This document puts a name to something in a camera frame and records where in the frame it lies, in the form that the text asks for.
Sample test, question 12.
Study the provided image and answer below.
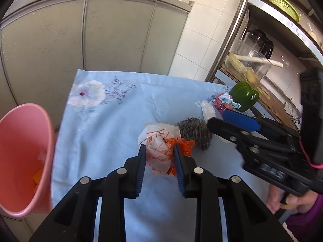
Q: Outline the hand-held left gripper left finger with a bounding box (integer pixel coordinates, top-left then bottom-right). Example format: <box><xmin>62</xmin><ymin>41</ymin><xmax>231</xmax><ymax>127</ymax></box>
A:
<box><xmin>29</xmin><ymin>144</ymin><xmax>147</xmax><ymax>242</ymax></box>

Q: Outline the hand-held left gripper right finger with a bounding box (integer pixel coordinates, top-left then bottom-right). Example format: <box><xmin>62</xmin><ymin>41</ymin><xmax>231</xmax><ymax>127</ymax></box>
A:
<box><xmin>174</xmin><ymin>145</ymin><xmax>293</xmax><ymax>242</ymax></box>

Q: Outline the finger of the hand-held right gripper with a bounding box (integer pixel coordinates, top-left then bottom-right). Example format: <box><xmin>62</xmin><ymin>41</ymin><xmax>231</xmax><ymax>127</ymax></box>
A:
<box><xmin>207</xmin><ymin>117</ymin><xmax>287</xmax><ymax>153</ymax></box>
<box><xmin>222</xmin><ymin>109</ymin><xmax>300</xmax><ymax>139</ymax></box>

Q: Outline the steel wool scrubber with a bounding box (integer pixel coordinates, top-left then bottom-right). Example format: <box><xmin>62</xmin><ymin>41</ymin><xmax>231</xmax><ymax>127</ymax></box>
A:
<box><xmin>175</xmin><ymin>117</ymin><xmax>214</xmax><ymax>150</ymax></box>

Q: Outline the orange and white wrapper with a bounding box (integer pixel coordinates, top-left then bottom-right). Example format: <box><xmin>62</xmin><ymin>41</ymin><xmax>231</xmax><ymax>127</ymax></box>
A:
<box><xmin>138</xmin><ymin>122</ymin><xmax>196</xmax><ymax>178</ymax></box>

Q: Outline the pink plastic bin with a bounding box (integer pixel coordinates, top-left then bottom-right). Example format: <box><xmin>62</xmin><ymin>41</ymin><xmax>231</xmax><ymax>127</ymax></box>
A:
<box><xmin>0</xmin><ymin>103</ymin><xmax>56</xmax><ymax>218</ymax></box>

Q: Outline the person's right forearm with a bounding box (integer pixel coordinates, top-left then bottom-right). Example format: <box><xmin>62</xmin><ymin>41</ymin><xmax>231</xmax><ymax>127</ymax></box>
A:
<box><xmin>285</xmin><ymin>194</ymin><xmax>323</xmax><ymax>241</ymax></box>

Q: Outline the person's right hand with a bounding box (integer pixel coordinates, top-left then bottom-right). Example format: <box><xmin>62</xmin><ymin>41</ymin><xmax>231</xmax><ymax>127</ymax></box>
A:
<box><xmin>267</xmin><ymin>184</ymin><xmax>321</xmax><ymax>216</ymax></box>

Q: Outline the white sponge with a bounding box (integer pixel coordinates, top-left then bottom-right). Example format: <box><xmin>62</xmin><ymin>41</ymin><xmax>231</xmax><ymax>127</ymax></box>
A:
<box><xmin>200</xmin><ymin>100</ymin><xmax>216</xmax><ymax>120</ymax></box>

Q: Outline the colourful crumpled wrapper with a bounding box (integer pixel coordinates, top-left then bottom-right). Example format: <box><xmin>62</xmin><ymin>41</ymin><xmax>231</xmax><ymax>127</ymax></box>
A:
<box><xmin>208</xmin><ymin>92</ymin><xmax>241</xmax><ymax>114</ymax></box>

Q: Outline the green bell pepper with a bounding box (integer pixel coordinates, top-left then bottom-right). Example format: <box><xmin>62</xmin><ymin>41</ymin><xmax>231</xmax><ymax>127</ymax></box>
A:
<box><xmin>228</xmin><ymin>81</ymin><xmax>260</xmax><ymax>112</ymax></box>

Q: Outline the light blue floral tablecloth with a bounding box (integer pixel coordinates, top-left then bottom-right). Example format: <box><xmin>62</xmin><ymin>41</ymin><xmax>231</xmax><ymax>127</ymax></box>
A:
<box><xmin>50</xmin><ymin>69</ymin><xmax>285</xmax><ymax>242</ymax></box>

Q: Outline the yellow potato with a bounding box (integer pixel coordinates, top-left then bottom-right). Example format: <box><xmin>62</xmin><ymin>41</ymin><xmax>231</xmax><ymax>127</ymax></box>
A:
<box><xmin>242</xmin><ymin>67</ymin><xmax>260</xmax><ymax>86</ymax></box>

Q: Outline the pale corn cob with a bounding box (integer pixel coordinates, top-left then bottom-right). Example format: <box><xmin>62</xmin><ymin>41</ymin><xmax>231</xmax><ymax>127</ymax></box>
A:
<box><xmin>228</xmin><ymin>53</ymin><xmax>246</xmax><ymax>73</ymax></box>

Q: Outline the white daikon radish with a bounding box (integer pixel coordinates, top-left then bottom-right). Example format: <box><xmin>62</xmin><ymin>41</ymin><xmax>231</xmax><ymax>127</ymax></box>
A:
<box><xmin>236</xmin><ymin>55</ymin><xmax>283</xmax><ymax>67</ymax></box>

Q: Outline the clear plastic container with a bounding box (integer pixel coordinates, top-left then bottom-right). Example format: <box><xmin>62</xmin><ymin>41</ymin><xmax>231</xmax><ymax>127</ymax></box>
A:
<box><xmin>224</xmin><ymin>29</ymin><xmax>274</xmax><ymax>85</ymax></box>

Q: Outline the black blender jug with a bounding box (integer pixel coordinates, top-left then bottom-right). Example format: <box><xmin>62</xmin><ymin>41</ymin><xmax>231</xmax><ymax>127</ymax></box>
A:
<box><xmin>241</xmin><ymin>29</ymin><xmax>274</xmax><ymax>59</ymax></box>

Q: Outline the metal shelf rack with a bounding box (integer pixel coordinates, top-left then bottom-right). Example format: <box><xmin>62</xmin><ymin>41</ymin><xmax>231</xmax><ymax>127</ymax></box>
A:
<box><xmin>205</xmin><ymin>0</ymin><xmax>323</xmax><ymax>131</ymax></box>

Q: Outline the green plastic basket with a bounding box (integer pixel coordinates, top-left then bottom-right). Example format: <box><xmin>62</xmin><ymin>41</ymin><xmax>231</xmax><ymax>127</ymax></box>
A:
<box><xmin>260</xmin><ymin>0</ymin><xmax>301</xmax><ymax>23</ymax></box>

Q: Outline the grey kitchen cabinet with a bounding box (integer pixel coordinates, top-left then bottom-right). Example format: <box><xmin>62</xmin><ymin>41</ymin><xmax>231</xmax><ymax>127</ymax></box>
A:
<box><xmin>0</xmin><ymin>0</ymin><xmax>195</xmax><ymax>232</ymax></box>

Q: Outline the pink cable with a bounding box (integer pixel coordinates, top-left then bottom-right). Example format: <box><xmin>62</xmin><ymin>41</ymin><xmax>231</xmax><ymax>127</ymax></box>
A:
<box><xmin>299</xmin><ymin>136</ymin><xmax>323</xmax><ymax>169</ymax></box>

